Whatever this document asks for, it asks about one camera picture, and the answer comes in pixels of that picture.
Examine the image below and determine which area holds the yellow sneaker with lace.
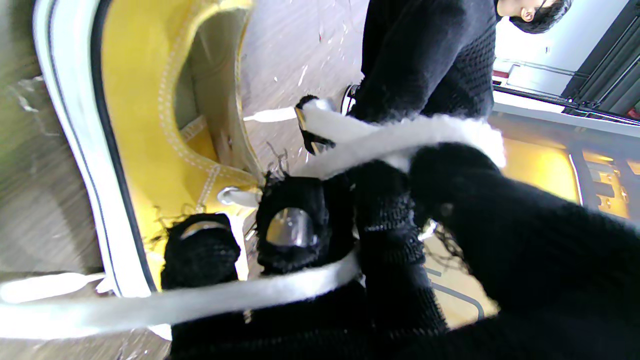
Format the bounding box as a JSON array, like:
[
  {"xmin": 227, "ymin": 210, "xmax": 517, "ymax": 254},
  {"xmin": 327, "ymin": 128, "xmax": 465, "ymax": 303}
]
[{"xmin": 32, "ymin": 0, "xmax": 267, "ymax": 302}]

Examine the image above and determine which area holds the white shoelace of handled sneaker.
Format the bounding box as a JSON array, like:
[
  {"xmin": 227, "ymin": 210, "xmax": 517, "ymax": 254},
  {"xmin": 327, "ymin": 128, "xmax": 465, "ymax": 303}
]
[{"xmin": 0, "ymin": 97, "xmax": 507, "ymax": 342}]

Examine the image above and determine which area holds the person with black hair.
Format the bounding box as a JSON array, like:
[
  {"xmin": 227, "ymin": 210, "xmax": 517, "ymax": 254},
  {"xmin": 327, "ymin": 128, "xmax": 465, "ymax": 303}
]
[{"xmin": 496, "ymin": 0, "xmax": 574, "ymax": 36}]

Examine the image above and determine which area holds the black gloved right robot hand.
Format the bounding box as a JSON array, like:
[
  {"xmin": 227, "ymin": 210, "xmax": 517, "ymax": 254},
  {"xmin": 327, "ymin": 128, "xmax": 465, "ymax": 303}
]
[{"xmin": 159, "ymin": 141, "xmax": 640, "ymax": 360}]

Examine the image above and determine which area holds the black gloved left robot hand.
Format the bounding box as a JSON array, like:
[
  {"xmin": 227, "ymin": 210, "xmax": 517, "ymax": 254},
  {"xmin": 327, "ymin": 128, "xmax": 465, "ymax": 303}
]
[{"xmin": 295, "ymin": 0, "xmax": 499, "ymax": 157}]

